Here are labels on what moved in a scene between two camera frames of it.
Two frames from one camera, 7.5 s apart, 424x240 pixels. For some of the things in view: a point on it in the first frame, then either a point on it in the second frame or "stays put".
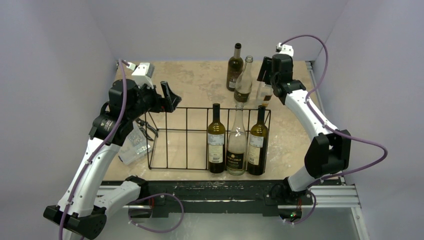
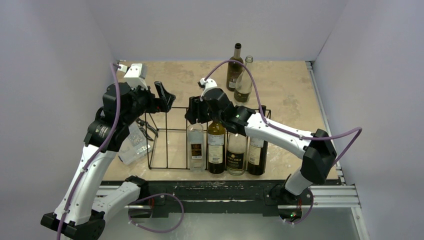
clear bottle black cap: (264, 92) to (195, 144)
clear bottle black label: (237, 144) stays put
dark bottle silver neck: (235, 65) stays put
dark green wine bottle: (258, 155) stays put
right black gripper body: (268, 70) to (197, 108)
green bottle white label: (216, 142) stays put
